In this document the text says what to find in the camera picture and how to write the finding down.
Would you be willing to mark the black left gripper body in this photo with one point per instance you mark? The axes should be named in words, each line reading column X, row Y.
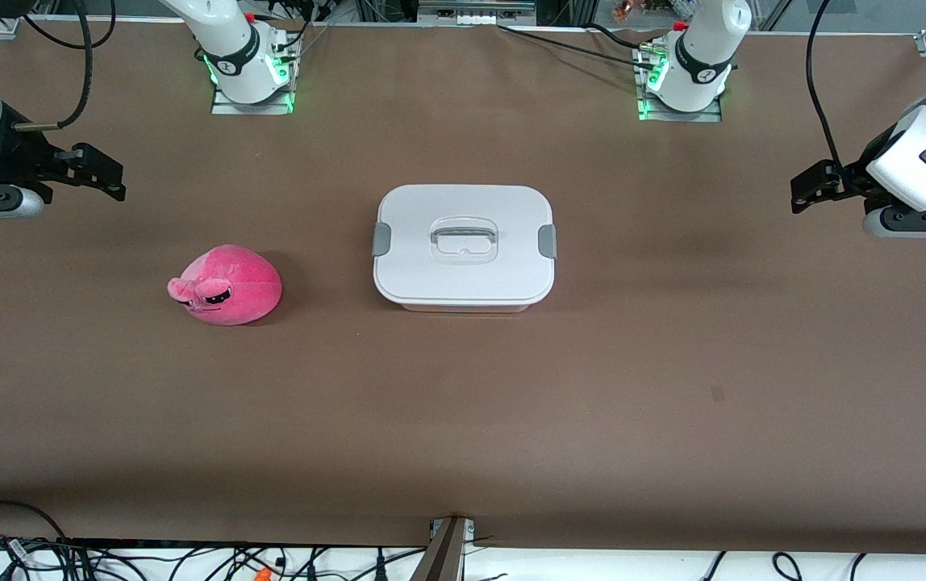
column 857, row 179

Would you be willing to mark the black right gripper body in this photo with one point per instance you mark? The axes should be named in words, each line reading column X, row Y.
column 18, row 159

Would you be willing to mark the pink plush toy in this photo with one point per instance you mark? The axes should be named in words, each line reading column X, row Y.
column 241, row 286

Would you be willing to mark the white box lid grey latches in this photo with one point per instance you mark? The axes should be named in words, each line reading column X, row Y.
column 463, row 274

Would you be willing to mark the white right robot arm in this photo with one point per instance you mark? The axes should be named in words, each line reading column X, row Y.
column 229, row 48

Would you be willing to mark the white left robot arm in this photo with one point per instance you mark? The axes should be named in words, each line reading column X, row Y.
column 705, row 56

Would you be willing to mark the pink plastic box base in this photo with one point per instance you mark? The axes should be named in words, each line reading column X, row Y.
column 463, row 308

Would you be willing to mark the white terminal strip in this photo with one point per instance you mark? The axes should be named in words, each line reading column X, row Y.
column 475, row 14

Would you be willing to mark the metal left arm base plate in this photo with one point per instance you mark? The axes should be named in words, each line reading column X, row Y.
column 709, row 118

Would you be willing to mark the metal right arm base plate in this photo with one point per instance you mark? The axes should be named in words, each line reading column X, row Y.
column 225, row 108

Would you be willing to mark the metal bracket at table edge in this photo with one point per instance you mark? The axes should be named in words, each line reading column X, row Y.
column 443, row 553

